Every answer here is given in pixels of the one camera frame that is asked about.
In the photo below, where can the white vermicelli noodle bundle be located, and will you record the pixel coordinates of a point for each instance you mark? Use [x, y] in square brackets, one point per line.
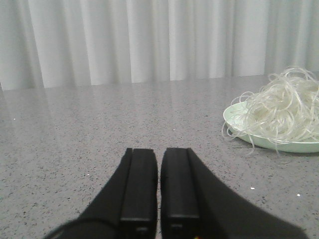
[284, 110]

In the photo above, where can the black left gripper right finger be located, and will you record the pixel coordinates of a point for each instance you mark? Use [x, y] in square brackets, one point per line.
[195, 204]

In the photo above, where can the pale green round plate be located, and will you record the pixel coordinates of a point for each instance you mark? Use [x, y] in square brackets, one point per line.
[234, 124]

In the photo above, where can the white pleated curtain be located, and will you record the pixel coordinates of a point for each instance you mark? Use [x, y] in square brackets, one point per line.
[55, 43]

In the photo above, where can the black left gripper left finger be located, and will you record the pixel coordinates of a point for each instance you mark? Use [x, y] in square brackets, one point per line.
[125, 208]

